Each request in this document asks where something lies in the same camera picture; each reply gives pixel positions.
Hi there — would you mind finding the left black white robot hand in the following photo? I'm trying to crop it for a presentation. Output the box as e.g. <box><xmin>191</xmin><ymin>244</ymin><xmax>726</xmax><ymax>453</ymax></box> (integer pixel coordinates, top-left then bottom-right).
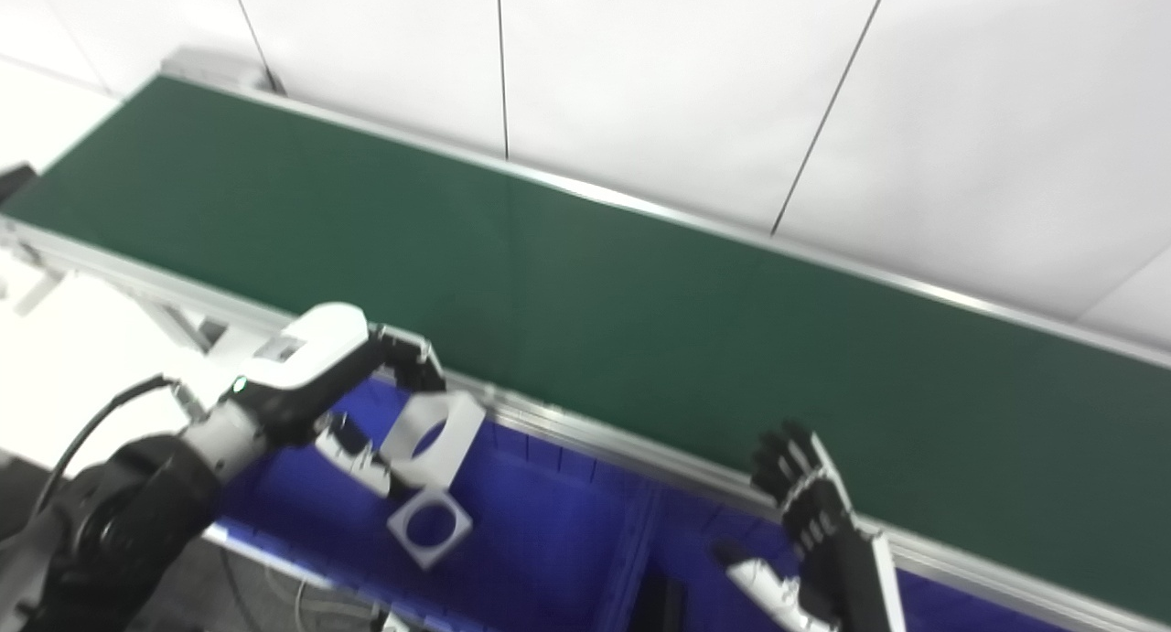
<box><xmin>233</xmin><ymin>301</ymin><xmax>449</xmax><ymax>500</ymax></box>

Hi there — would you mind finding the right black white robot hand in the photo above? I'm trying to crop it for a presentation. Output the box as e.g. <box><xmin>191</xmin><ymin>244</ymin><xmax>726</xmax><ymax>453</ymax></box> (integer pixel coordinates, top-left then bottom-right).
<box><xmin>714</xmin><ymin>420</ymin><xmax>907</xmax><ymax>632</ymax></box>

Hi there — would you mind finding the white square part with hole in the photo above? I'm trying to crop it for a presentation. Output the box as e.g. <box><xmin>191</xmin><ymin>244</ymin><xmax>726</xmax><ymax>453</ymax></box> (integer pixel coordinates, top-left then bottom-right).
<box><xmin>379</xmin><ymin>390</ymin><xmax>487</xmax><ymax>492</ymax></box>
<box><xmin>385</xmin><ymin>487</ymin><xmax>475</xmax><ymax>572</ymax></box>

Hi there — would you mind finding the green conveyor belt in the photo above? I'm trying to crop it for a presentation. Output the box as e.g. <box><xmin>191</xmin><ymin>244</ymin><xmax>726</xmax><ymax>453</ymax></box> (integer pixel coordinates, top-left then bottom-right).
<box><xmin>0</xmin><ymin>47</ymin><xmax>1171</xmax><ymax>632</ymax></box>
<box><xmin>0</xmin><ymin>74</ymin><xmax>1171</xmax><ymax>620</ymax></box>

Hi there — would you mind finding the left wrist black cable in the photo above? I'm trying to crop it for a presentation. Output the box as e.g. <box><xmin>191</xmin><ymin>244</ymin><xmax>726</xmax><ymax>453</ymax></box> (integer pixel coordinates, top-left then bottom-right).
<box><xmin>35</xmin><ymin>374</ymin><xmax>200</xmax><ymax>516</ymax></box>

